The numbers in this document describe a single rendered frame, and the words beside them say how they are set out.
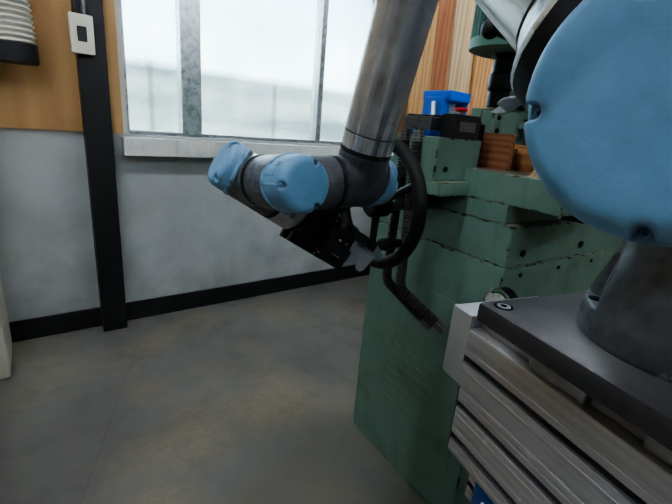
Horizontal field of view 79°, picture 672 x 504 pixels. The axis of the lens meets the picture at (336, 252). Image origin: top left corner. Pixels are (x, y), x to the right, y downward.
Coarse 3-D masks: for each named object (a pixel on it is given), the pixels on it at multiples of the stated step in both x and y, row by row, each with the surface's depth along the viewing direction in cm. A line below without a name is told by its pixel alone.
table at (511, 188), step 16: (464, 176) 91; (480, 176) 87; (496, 176) 84; (512, 176) 81; (432, 192) 86; (448, 192) 87; (464, 192) 89; (480, 192) 88; (496, 192) 84; (512, 192) 81; (528, 192) 78; (544, 192) 76; (528, 208) 79; (544, 208) 76; (560, 208) 73
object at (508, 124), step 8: (472, 112) 101; (480, 112) 99; (488, 112) 97; (512, 112) 99; (520, 112) 101; (488, 120) 97; (496, 120) 97; (504, 120) 99; (512, 120) 100; (520, 120) 102; (488, 128) 98; (496, 128) 98; (504, 128) 99; (512, 128) 101; (520, 136) 104
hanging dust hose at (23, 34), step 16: (0, 0) 126; (16, 0) 129; (0, 16) 127; (16, 16) 129; (32, 16) 136; (0, 32) 128; (16, 32) 131; (32, 32) 135; (0, 48) 129; (16, 48) 131; (32, 48) 135; (32, 64) 139
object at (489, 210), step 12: (444, 204) 96; (456, 204) 93; (468, 204) 90; (480, 204) 88; (492, 204) 85; (504, 204) 83; (480, 216) 88; (492, 216) 86; (504, 216) 83; (516, 216) 85; (528, 216) 87; (540, 216) 89; (552, 216) 92
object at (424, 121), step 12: (408, 120) 92; (420, 120) 89; (432, 120) 87; (444, 120) 87; (456, 120) 85; (468, 120) 86; (480, 120) 88; (432, 132) 87; (444, 132) 87; (456, 132) 86; (468, 132) 87
